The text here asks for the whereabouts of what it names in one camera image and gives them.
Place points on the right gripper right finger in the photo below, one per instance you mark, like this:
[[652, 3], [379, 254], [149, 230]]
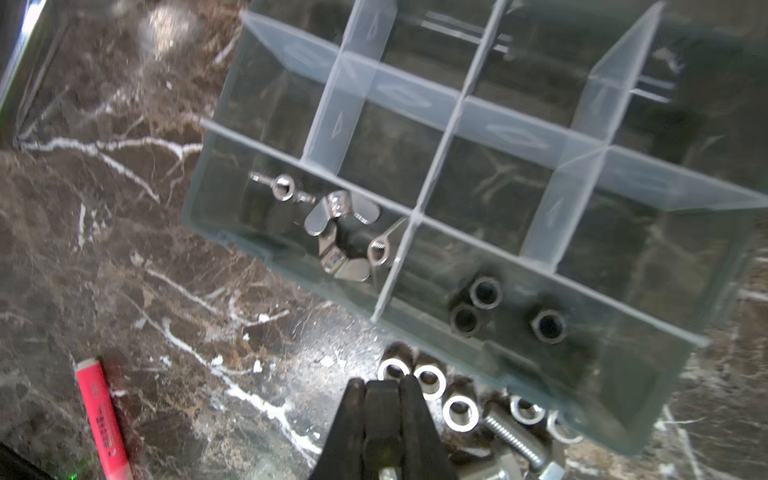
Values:
[[425, 456]]

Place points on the metal tongs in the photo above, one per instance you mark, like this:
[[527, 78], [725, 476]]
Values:
[[23, 32]]

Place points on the black hex nut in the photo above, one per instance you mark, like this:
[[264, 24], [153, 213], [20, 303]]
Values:
[[485, 292], [549, 326], [466, 320]]

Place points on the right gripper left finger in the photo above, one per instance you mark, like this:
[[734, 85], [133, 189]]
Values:
[[341, 456]]

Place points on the black hex bolt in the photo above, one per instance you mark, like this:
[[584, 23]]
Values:
[[382, 450]]

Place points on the pink marker pen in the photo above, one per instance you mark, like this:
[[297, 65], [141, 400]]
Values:
[[102, 419]]

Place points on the clear grey compartment organizer box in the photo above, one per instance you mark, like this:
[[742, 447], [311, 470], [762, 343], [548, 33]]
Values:
[[605, 159]]

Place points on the silver hex bolt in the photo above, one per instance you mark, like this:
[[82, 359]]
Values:
[[503, 467], [545, 457]]

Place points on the silver hex nut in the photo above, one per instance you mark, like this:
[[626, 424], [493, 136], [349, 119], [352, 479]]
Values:
[[395, 362], [460, 409], [525, 412], [560, 431], [432, 376]]

